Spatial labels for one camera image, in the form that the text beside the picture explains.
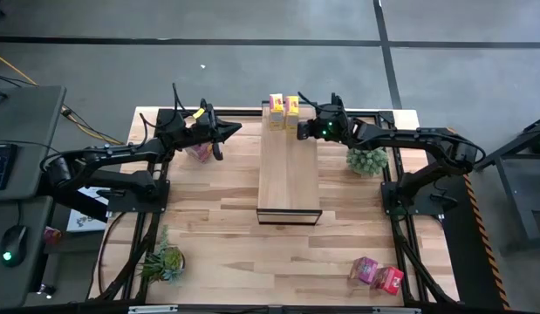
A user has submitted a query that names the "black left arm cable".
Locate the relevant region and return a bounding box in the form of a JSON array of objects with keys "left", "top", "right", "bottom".
[{"left": 138, "top": 82, "right": 196, "bottom": 132}]

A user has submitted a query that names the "black computer mouse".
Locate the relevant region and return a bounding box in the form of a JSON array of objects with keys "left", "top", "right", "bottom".
[{"left": 0, "top": 224, "right": 29, "bottom": 268}]

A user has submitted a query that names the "grey desk with keyboard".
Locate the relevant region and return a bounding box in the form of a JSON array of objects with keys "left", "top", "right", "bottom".
[{"left": 0, "top": 85, "right": 67, "bottom": 201}]

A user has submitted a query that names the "black mat with hazard stripe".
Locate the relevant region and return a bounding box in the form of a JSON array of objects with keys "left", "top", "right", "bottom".
[{"left": 420, "top": 126, "right": 511, "bottom": 311}]

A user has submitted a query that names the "black backlit keyboard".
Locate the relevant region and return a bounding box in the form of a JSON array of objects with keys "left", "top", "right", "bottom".
[{"left": 0, "top": 142, "right": 18, "bottom": 191}]

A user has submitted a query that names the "black cable on table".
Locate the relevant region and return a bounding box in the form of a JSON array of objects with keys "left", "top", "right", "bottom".
[{"left": 97, "top": 211, "right": 127, "bottom": 297}]

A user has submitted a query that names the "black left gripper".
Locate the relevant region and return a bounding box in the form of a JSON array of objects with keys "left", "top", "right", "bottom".
[{"left": 181, "top": 99, "right": 243, "bottom": 163}]

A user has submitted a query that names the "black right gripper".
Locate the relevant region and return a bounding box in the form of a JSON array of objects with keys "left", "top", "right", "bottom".
[{"left": 297, "top": 92, "right": 353, "bottom": 143}]

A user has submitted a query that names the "round pale green succulent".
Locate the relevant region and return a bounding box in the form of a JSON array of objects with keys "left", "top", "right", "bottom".
[{"left": 345, "top": 146, "right": 390, "bottom": 178}]

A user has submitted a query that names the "yellow Corn Pops cereal box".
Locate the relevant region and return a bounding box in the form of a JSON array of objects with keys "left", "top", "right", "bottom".
[
  {"left": 284, "top": 95, "right": 301, "bottom": 134},
  {"left": 268, "top": 92, "right": 285, "bottom": 132}
]

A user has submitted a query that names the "white printed cardboard box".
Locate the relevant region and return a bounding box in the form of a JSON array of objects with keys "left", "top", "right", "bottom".
[{"left": 66, "top": 186, "right": 112, "bottom": 233}]

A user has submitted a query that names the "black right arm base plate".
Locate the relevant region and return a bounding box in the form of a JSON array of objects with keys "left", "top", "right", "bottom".
[{"left": 380, "top": 179, "right": 445, "bottom": 217}]

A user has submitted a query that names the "spiky green potted plant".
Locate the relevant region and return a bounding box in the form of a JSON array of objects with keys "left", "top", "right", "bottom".
[{"left": 137, "top": 224, "right": 187, "bottom": 285}]

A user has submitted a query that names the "grey desk with mouse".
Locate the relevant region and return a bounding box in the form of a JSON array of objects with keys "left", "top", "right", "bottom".
[{"left": 0, "top": 195, "right": 55, "bottom": 309}]

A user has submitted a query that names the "yellow floor cable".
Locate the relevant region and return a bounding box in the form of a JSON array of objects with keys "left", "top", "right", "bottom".
[{"left": 0, "top": 49, "right": 125, "bottom": 146}]

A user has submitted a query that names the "red Froot Loops cereal box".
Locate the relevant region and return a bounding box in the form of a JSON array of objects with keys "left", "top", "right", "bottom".
[{"left": 369, "top": 265, "right": 405, "bottom": 296}]

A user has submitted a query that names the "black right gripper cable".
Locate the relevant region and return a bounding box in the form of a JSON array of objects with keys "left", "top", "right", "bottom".
[{"left": 297, "top": 91, "right": 336, "bottom": 115}]

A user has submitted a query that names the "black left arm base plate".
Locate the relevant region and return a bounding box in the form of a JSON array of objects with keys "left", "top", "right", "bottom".
[{"left": 106, "top": 178, "right": 171, "bottom": 215}]

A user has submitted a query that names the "small pink object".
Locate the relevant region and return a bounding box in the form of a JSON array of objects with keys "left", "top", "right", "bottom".
[{"left": 43, "top": 226, "right": 63, "bottom": 246}]

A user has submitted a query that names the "black metal stand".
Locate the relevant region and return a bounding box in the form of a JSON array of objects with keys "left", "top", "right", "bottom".
[{"left": 471, "top": 113, "right": 540, "bottom": 256}]

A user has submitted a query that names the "pink cereal box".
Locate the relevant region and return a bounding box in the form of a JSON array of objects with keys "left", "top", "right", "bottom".
[
  {"left": 184, "top": 142, "right": 215, "bottom": 164},
  {"left": 349, "top": 256, "right": 379, "bottom": 285}
]

